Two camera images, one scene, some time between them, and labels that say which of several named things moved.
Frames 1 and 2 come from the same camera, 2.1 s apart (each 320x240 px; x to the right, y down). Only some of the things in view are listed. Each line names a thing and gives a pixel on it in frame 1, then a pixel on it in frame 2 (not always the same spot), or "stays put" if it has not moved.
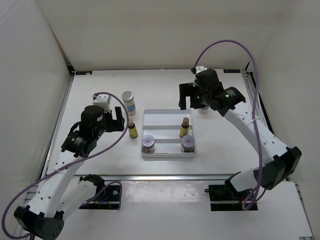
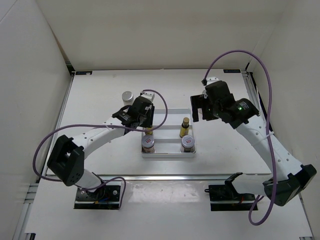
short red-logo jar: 188,143 stays put
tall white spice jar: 128,99 stays put
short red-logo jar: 148,144 stays put
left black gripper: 118,124 -> 149,122
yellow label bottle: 132,131 -> 149,132
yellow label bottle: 184,128 stays put
